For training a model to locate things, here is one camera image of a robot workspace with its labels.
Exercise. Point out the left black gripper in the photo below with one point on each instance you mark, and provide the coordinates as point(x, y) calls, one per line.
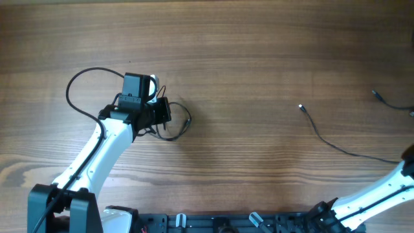
point(162, 103)

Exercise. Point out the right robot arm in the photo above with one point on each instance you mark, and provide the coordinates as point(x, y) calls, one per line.
point(346, 214)

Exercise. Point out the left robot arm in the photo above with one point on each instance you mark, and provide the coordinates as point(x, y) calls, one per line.
point(69, 203)

